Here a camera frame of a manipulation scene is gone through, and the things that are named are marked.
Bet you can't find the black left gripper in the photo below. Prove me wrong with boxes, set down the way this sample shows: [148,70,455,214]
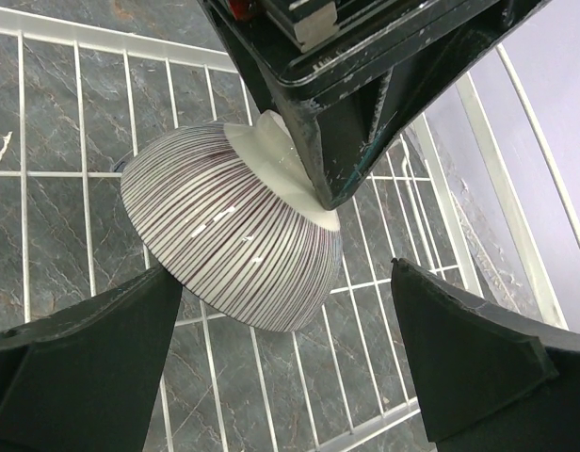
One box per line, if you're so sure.
[200,1,546,210]

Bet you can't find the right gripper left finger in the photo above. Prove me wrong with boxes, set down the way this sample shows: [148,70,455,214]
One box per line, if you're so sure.
[0,266,182,451]

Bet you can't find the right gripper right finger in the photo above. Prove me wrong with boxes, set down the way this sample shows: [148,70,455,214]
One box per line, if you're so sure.
[392,259,580,451]

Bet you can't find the grey striped bowl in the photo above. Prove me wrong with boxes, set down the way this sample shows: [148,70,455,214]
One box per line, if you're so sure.
[121,111,342,332]

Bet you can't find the white wire dish rack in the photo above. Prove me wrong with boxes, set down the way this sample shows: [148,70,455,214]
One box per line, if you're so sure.
[0,1,580,451]

